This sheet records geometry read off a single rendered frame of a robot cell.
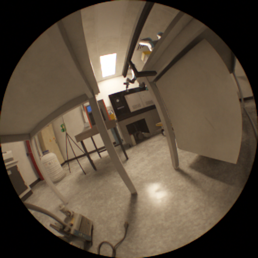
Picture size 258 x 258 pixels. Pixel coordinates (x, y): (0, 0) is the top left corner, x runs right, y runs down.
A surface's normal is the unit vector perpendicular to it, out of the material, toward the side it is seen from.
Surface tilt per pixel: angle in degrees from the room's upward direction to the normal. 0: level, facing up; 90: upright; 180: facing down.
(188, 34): 90
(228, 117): 90
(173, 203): 0
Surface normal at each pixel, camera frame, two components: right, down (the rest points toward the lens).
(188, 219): -0.36, -0.93
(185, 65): -0.91, 0.37
